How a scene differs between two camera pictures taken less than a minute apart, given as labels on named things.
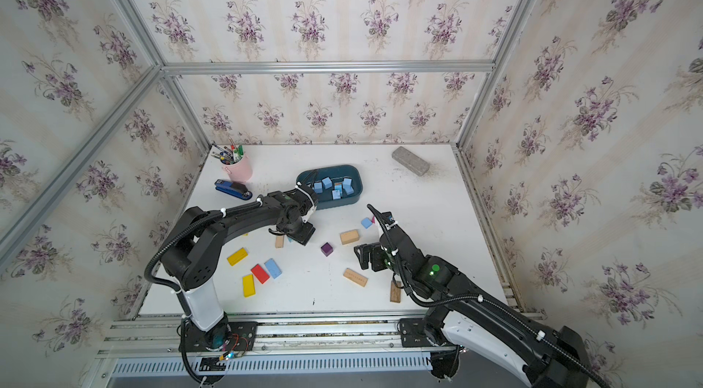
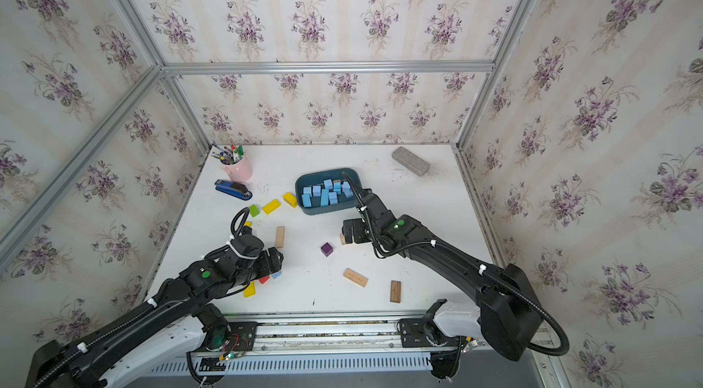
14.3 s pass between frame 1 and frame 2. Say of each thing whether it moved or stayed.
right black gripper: moved
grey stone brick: stayed
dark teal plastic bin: stayed
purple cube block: stayed
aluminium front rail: stayed
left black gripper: moved
